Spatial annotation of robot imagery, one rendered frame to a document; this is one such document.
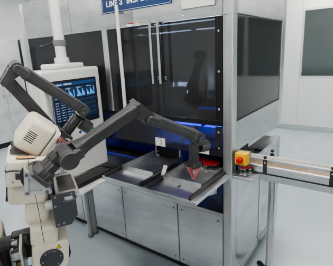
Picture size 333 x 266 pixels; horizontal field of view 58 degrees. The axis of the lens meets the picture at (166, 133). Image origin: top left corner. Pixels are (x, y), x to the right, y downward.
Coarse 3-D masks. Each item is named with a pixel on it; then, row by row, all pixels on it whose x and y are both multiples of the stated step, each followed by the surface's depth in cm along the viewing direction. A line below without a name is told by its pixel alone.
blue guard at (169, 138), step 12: (132, 120) 220; (120, 132) 231; (132, 132) 223; (144, 132) 216; (156, 132) 209; (168, 132) 203; (204, 132) 186; (216, 132) 181; (168, 144) 206; (180, 144) 199; (216, 144) 183
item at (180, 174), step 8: (176, 168) 190; (184, 168) 196; (168, 176) 178; (176, 176) 184; (184, 176) 184; (200, 176) 182; (208, 176) 182; (184, 184) 172; (192, 184) 168; (200, 184) 165
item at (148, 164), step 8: (152, 152) 224; (136, 160) 210; (144, 160) 214; (152, 160) 214; (160, 160) 213; (168, 160) 212; (176, 160) 205; (128, 168) 196; (136, 168) 192; (144, 168) 200; (152, 168) 199; (160, 168) 191
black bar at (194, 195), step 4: (224, 172) 183; (216, 176) 177; (220, 176) 179; (212, 180) 172; (216, 180) 175; (208, 184) 168; (200, 188) 162; (204, 188) 164; (196, 192) 158; (200, 192) 161; (192, 196) 154; (196, 196) 158
